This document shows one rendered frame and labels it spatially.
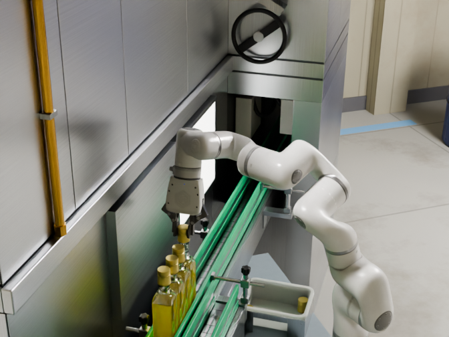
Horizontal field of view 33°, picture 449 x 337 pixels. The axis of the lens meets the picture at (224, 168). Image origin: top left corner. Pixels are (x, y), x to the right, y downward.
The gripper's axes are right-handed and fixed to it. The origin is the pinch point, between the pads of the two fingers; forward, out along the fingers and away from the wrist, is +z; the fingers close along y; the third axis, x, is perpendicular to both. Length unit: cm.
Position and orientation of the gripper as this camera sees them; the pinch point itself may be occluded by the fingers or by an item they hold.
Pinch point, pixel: (183, 229)
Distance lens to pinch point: 210.7
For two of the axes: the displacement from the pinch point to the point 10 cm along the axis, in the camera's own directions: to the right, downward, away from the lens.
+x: 2.7, -1.6, 9.5
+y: 9.6, 1.2, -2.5
